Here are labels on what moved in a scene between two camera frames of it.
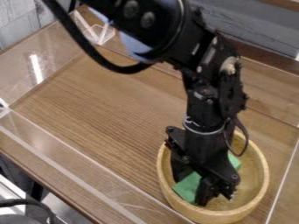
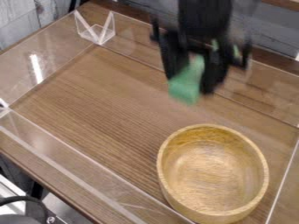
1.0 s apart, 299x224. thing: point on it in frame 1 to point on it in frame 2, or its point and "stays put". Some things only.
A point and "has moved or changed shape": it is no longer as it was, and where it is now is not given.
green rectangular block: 186,186 has moved or changed shape
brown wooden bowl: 224,209 stays put
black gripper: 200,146 to 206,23
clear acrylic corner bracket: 99,33 stays put
